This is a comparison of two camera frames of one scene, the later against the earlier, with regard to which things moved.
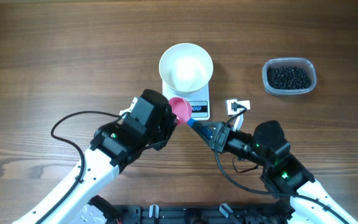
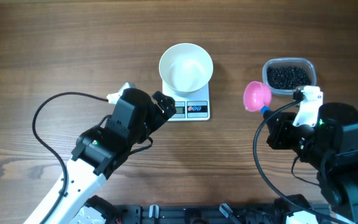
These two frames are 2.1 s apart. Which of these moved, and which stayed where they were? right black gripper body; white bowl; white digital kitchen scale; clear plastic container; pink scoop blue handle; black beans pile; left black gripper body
Moved: pink scoop blue handle; right black gripper body; left black gripper body
Stayed: clear plastic container; black beans pile; white bowl; white digital kitchen scale
